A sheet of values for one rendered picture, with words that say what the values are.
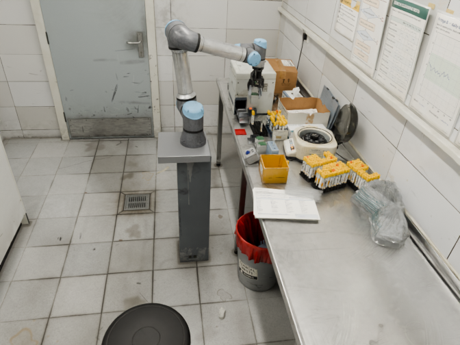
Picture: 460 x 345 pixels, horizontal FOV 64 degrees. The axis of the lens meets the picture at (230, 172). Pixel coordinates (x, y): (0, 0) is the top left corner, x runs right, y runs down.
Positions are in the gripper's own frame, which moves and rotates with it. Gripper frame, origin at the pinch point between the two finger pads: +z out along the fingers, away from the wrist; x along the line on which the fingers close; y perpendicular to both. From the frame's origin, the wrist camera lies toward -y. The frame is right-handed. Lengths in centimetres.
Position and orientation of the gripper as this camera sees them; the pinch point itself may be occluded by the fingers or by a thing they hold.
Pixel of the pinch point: (254, 96)
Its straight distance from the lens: 236.9
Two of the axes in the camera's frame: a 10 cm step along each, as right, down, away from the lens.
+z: -0.6, 8.2, 5.7
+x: 9.9, -0.1, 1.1
